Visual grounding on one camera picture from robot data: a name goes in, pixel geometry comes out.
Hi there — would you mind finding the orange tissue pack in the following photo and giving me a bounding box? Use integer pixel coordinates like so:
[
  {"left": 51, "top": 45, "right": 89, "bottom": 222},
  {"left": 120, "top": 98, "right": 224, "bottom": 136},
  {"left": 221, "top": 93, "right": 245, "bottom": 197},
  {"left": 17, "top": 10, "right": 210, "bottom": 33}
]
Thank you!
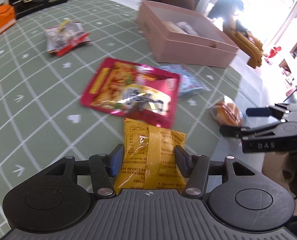
[{"left": 0, "top": 4, "right": 16, "bottom": 35}]

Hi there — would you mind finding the bread bun packet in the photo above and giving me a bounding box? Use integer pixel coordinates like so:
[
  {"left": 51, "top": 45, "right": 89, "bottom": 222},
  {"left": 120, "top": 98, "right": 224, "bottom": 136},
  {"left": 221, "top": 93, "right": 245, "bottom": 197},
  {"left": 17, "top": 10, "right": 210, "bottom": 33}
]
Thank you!
[{"left": 209, "top": 99, "right": 243, "bottom": 126}]

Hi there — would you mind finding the pink storage box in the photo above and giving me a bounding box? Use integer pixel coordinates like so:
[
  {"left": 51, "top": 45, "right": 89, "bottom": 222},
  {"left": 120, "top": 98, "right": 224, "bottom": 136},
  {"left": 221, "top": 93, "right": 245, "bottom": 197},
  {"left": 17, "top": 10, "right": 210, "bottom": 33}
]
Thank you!
[{"left": 137, "top": 1, "right": 239, "bottom": 68}]

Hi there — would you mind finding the blue clear snack packet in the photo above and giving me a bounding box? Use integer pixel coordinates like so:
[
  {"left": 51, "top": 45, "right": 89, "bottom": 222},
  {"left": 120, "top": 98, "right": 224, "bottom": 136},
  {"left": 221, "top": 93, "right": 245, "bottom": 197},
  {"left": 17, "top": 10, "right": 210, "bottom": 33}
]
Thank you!
[{"left": 159, "top": 64, "right": 210, "bottom": 100}]

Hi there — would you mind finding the green grid tablecloth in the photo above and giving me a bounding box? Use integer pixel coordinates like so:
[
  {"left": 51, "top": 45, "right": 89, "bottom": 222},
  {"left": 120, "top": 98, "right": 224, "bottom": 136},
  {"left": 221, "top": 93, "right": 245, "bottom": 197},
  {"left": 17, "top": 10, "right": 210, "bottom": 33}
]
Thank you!
[{"left": 0, "top": 0, "right": 242, "bottom": 240}]

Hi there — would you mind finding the red snack bag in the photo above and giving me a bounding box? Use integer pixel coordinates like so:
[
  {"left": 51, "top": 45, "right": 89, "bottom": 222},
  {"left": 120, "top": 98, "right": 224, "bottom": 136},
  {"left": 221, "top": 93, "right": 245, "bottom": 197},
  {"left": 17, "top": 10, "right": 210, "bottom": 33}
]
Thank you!
[{"left": 80, "top": 57, "right": 180, "bottom": 128}]

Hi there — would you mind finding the white red-edged snack packet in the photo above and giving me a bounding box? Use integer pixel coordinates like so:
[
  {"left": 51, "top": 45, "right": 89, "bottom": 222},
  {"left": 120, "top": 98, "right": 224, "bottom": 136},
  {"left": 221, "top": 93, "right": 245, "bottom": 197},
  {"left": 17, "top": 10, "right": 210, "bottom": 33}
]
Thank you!
[{"left": 45, "top": 19, "right": 91, "bottom": 56}]

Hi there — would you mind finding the yellow snack bag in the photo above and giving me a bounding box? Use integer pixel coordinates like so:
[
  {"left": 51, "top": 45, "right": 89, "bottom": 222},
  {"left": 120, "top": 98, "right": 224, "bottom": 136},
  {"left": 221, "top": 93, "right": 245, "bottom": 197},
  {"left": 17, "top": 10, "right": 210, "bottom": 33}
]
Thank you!
[{"left": 114, "top": 118, "right": 186, "bottom": 193}]

